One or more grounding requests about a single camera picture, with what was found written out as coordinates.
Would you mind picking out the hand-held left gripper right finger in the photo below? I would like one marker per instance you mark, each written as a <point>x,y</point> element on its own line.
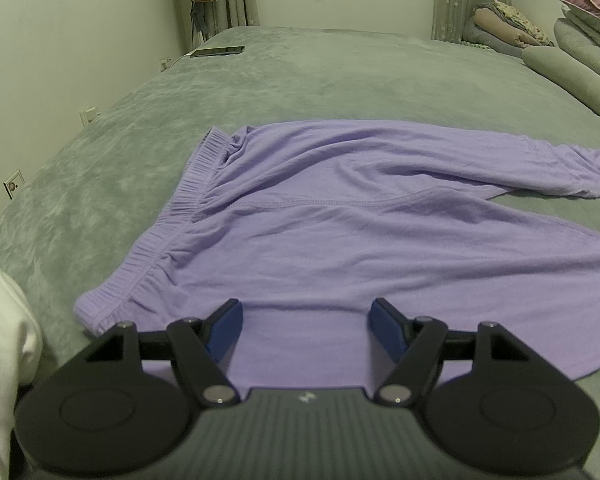
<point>387,329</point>

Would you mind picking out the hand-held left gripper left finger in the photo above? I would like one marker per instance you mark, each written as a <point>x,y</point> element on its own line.
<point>225,326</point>

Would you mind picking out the purple pants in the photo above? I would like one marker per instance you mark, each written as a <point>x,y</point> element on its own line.
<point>330,230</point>

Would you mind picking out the person's white clothing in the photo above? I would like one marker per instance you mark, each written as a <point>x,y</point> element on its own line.
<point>2,350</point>

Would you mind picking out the grey bed blanket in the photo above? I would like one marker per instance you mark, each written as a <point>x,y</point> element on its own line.
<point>330,80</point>

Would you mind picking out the black smartphone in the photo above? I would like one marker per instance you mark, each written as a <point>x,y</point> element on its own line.
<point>217,51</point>

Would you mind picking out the grey folded blanket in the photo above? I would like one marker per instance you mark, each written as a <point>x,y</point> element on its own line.
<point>485,42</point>

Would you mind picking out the dark hanging garment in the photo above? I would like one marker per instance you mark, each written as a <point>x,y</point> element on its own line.
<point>197,22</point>

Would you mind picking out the large grey folded quilt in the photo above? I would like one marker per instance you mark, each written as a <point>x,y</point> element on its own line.
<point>565,75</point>

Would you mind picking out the wall socket with white charger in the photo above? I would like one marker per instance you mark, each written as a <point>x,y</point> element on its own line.
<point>91,116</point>

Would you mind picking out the wall socket with round plug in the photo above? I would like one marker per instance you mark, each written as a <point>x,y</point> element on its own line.
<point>13,185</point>

